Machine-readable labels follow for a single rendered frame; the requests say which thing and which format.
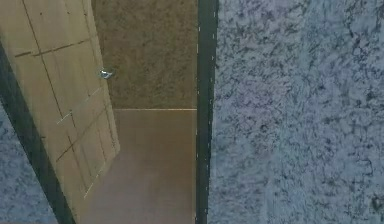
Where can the light wooden room door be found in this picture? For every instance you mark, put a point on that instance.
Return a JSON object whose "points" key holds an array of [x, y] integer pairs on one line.
{"points": [[56, 83]]}

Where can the dark door frame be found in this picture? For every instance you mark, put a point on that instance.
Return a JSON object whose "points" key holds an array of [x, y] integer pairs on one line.
{"points": [[204, 110]]}

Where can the silver door knob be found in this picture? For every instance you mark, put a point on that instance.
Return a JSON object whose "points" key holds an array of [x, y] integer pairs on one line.
{"points": [[106, 73]]}

